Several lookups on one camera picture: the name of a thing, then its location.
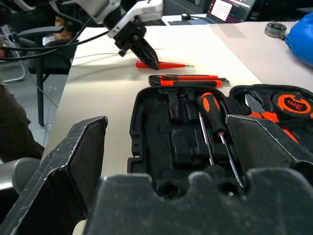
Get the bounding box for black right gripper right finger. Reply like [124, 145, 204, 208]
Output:
[225, 114, 313, 173]

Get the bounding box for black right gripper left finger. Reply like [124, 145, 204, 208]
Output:
[0, 116, 109, 235]

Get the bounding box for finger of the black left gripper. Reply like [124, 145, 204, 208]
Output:
[136, 36, 160, 70]
[131, 45, 159, 71]

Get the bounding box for red voltage tester pen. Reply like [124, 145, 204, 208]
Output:
[135, 60, 195, 70]

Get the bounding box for orange black utility knife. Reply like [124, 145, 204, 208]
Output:
[148, 74, 230, 88]

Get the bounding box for silver robot body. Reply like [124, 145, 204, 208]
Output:
[0, 157, 43, 196]

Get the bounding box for black orange tape measure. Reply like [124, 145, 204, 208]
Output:
[271, 91, 313, 122]

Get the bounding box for person in brown trousers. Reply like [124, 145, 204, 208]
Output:
[0, 77, 45, 163]

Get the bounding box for thin steel shaft screwdriver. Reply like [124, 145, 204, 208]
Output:
[197, 110, 216, 167]

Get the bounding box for black office chair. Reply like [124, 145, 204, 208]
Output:
[16, 25, 77, 127]

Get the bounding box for open laptop computer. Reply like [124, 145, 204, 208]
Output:
[168, 0, 257, 25]

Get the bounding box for blue boxing glove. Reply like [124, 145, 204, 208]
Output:
[285, 12, 313, 68]

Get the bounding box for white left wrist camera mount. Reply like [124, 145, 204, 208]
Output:
[107, 0, 164, 39]

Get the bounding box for orange handle pliers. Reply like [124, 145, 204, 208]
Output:
[244, 93, 299, 144]

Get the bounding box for orange black handle screwdriver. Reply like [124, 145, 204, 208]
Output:
[200, 92, 245, 188]

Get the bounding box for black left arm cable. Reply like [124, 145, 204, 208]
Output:
[0, 29, 110, 52]
[0, 14, 95, 61]

